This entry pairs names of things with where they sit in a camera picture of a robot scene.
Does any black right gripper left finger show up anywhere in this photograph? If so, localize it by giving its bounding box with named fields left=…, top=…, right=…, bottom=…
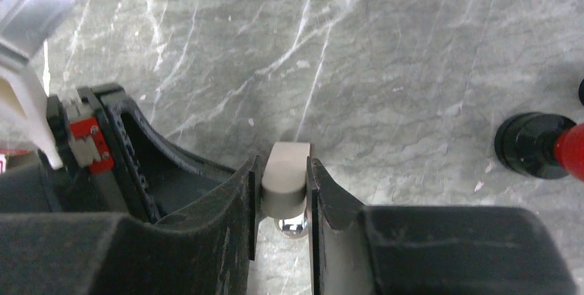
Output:
left=1, top=157, right=261, bottom=294

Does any red black stamp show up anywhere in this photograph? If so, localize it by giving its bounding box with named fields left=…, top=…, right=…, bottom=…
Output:
left=494, top=112, right=583, bottom=181

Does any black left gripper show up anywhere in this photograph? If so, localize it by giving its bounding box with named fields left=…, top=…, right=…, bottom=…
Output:
left=1, top=83, right=235, bottom=224

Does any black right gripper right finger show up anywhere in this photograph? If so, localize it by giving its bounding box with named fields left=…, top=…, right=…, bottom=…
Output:
left=306, top=158, right=578, bottom=294

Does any small black cylinder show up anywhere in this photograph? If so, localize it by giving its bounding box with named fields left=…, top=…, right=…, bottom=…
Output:
left=577, top=80, right=584, bottom=105

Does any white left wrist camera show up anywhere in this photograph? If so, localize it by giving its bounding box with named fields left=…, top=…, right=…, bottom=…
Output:
left=1, top=0, right=78, bottom=170

